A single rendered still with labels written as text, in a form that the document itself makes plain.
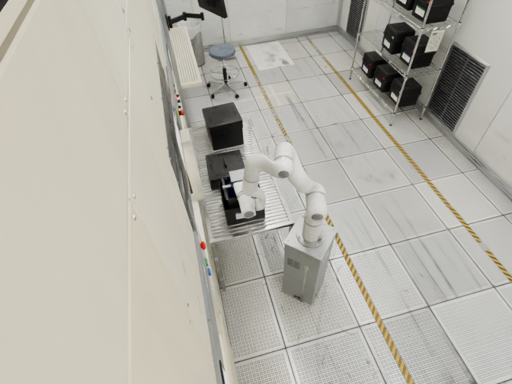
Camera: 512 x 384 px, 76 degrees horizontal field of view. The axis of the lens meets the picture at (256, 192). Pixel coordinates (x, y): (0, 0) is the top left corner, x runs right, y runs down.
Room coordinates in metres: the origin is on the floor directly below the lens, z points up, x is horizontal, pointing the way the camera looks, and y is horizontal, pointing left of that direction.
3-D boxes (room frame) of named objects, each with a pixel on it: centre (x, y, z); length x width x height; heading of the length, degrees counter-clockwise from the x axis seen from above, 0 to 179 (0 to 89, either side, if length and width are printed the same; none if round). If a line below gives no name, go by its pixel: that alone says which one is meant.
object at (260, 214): (1.50, 0.10, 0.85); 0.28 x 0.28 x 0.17; 10
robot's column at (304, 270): (1.22, -0.35, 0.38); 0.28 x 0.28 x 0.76; 57
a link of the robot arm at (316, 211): (1.18, -0.35, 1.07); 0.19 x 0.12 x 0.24; 173
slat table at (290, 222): (1.90, 0.17, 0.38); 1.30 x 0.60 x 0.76; 12
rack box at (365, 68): (4.26, -1.75, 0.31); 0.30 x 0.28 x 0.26; 9
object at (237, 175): (1.50, 0.10, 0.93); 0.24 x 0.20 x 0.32; 100
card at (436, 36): (3.32, -1.94, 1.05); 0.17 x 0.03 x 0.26; 102
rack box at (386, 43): (3.92, -1.82, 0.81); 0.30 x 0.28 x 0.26; 7
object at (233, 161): (1.86, 0.22, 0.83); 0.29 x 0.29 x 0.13; 11
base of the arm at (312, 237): (1.22, -0.35, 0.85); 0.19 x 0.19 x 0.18
